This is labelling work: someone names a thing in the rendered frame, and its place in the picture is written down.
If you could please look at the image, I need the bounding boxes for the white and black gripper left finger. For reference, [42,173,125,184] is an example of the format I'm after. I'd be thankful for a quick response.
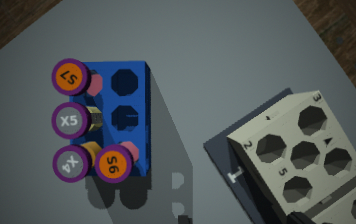
[178,215,193,224]

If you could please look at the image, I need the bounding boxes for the blue tube rack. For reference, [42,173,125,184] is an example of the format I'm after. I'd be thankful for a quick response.
[70,61,151,176]

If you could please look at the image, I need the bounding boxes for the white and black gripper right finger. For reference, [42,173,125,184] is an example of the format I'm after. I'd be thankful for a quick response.
[287,212,316,224]

